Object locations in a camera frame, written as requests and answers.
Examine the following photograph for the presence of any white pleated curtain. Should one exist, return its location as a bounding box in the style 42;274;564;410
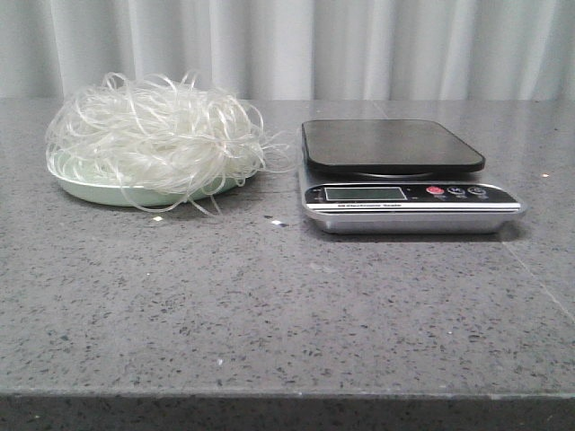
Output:
1;1;574;101

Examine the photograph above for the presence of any white translucent vermicelli bundle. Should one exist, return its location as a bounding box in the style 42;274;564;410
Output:
44;69;298;216

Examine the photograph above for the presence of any silver black kitchen scale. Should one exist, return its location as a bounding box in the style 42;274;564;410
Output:
299;119;526;234

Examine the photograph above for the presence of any light green round plate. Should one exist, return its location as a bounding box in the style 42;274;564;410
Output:
47;150;255;212

